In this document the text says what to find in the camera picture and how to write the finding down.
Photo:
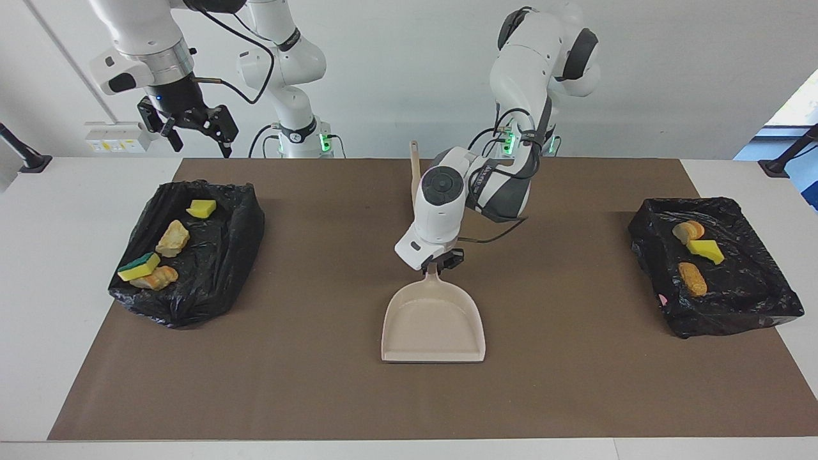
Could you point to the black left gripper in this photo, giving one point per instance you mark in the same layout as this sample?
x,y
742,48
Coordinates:
x,y
446,257

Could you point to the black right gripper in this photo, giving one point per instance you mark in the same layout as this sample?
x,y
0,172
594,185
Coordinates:
x,y
176,99

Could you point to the beige plastic dustpan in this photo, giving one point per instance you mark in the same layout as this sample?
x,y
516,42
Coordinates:
x,y
434,326

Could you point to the notched yellow sponge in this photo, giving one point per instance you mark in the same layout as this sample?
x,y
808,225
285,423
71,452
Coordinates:
x,y
202,209

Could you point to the beige hand brush black bristles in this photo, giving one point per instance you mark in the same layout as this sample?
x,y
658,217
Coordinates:
x,y
414,169

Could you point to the pale beige toy bread chunk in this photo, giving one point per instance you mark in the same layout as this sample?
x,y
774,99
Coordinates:
x,y
172,239

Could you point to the yellow sponge with green side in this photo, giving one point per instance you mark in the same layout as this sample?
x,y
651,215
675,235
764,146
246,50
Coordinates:
x,y
137,268

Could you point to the orange striped toy croissant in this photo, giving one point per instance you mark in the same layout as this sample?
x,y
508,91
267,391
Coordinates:
x,y
160,278

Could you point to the pale golden toy pastry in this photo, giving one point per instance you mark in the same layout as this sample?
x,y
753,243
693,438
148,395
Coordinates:
x,y
689,231

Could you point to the brown toy bread roll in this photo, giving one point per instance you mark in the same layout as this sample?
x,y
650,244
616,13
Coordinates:
x,y
693,279

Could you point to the small yellow sponge wedge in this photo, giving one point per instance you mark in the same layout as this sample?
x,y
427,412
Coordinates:
x,y
706,250

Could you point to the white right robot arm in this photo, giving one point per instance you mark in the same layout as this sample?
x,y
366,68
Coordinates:
x,y
281,64

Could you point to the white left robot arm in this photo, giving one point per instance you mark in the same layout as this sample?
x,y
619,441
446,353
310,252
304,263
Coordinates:
x,y
447,204

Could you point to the loosely crumpled black-bagged bin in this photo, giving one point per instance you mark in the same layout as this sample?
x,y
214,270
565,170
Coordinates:
x,y
211,281

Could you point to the black-bagged bin with pink spot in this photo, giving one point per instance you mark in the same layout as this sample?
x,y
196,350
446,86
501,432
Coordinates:
x,y
735,300

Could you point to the brown table mat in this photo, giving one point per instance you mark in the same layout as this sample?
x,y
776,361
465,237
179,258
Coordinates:
x,y
409,396

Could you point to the black pole stand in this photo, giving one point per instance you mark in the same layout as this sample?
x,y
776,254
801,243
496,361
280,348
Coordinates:
x,y
35,163
776,169

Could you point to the white wall socket box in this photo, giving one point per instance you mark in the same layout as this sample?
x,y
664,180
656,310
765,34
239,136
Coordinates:
x,y
115,137

